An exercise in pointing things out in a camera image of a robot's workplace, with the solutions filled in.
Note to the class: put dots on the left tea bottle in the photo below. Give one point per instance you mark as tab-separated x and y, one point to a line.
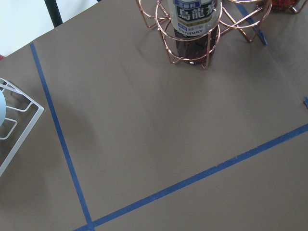
197	21

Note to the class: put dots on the black tripod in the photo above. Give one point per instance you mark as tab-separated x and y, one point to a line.
54	12

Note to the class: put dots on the light blue cup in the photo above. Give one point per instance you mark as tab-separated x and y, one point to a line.
2	108

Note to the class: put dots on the copper wire bottle rack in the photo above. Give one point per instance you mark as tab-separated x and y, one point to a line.
245	16

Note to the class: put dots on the white wire rack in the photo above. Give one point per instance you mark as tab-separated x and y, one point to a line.
22	113

